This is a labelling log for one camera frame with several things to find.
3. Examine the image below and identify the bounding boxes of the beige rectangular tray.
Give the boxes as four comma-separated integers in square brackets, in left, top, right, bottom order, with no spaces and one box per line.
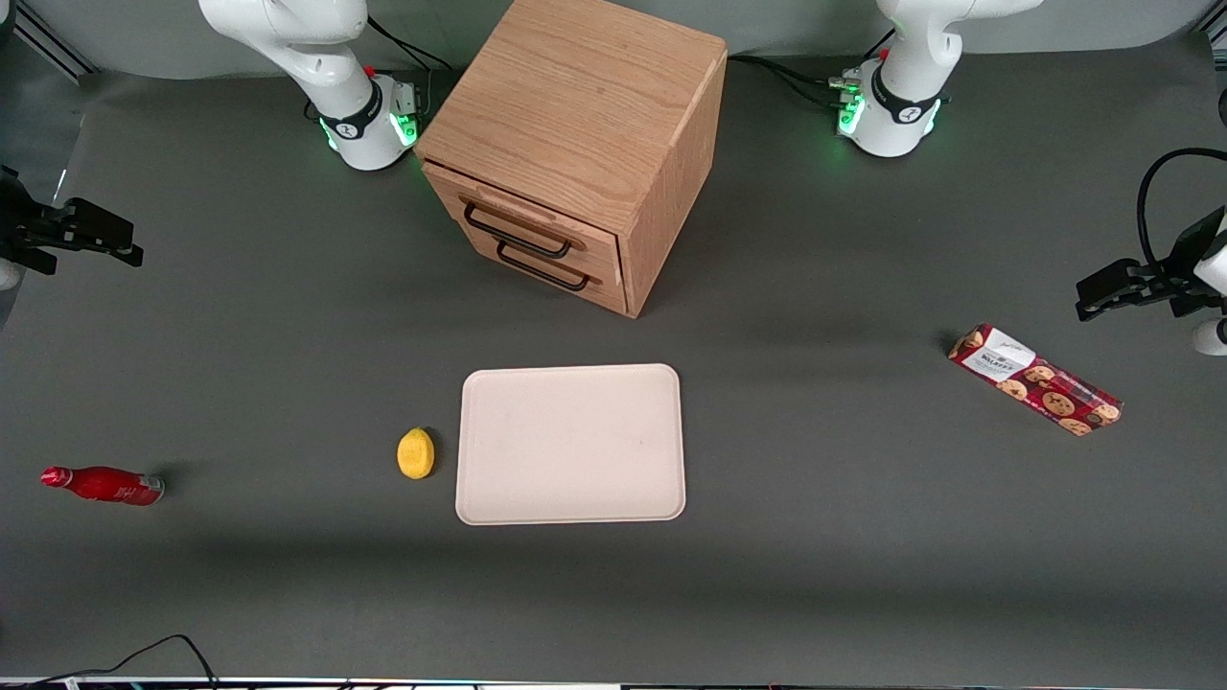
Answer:
[455,363,687,526]

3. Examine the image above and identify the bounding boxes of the red bottle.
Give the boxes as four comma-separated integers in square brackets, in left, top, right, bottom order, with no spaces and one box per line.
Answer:
[40,466,166,507]

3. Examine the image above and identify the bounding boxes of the wooden drawer cabinet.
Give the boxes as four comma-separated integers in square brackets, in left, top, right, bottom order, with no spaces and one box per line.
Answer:
[414,0,729,319]

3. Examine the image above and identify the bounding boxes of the black cable at right arm base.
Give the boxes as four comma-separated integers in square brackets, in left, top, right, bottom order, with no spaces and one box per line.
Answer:
[367,14,453,76]

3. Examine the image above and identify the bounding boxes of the black cables at left arm base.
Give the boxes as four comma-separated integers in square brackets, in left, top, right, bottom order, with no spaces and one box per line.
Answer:
[729,53,868,111]

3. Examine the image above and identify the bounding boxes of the yellow lemon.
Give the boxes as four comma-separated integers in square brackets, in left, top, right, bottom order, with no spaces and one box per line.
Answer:
[397,427,436,480]

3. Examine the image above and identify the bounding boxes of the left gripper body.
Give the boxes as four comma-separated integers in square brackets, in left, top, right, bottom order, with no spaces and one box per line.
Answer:
[1162,206,1227,319]

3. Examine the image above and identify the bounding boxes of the black looped cable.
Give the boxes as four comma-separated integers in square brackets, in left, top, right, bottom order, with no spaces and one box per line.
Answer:
[1136,147,1227,281]

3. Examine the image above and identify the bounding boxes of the black metal drawer handle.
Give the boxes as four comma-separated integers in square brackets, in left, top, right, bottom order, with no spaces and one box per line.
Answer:
[496,240,592,293]
[463,199,574,261]

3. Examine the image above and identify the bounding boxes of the black cable at table edge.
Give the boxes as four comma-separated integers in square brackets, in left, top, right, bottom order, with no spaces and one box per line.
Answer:
[0,633,223,690]

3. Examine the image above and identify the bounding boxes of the red cookie package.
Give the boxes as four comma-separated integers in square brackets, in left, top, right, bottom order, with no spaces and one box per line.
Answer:
[948,323,1123,437]

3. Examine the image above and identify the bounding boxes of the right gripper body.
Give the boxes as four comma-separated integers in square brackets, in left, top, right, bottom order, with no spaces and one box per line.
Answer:
[0,168,66,279]

